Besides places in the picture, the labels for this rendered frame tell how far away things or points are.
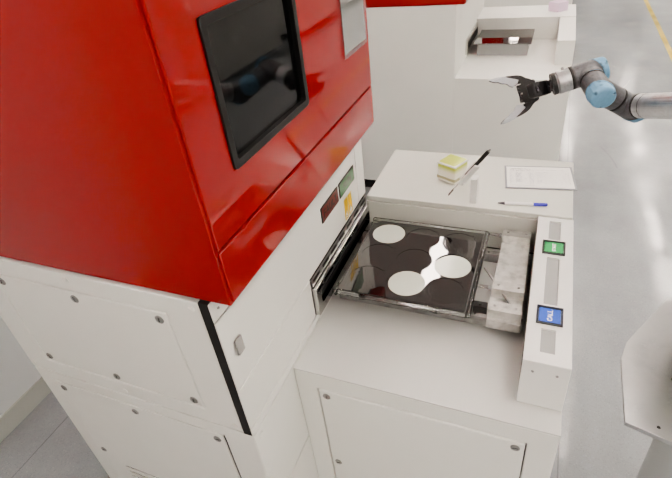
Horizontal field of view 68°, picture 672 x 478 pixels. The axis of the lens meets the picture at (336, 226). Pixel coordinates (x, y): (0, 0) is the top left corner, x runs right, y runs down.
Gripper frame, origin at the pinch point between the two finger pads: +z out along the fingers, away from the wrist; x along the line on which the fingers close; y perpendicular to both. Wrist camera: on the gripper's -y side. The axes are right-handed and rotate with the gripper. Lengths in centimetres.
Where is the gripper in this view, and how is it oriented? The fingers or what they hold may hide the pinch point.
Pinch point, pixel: (494, 102)
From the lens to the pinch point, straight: 179.7
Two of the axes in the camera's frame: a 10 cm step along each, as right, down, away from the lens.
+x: -2.8, -9.6, -0.6
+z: -9.1, 2.5, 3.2
